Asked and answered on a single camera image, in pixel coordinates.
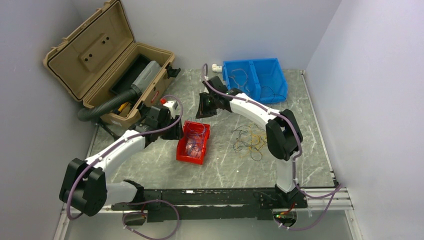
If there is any red plastic bin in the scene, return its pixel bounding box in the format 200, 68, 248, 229
176, 120, 211, 165

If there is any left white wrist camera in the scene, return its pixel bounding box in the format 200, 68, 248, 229
160, 98, 178, 118

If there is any tan open toolbox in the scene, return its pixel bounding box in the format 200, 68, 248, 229
43, 0, 176, 128

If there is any black aluminium base frame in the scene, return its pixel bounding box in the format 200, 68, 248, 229
61, 187, 353, 223

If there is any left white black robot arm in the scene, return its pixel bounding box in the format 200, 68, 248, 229
59, 100, 183, 220

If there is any grey canister in toolbox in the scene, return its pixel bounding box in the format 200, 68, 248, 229
131, 60, 162, 97

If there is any white pipe elbow fitting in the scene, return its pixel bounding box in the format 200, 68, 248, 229
211, 63, 223, 73

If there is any black corrugated hose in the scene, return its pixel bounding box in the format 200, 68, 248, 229
76, 90, 140, 121

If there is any blue divided plastic bin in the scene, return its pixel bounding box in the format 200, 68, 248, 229
222, 58, 289, 104

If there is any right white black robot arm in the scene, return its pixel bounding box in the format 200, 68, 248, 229
196, 75, 303, 208

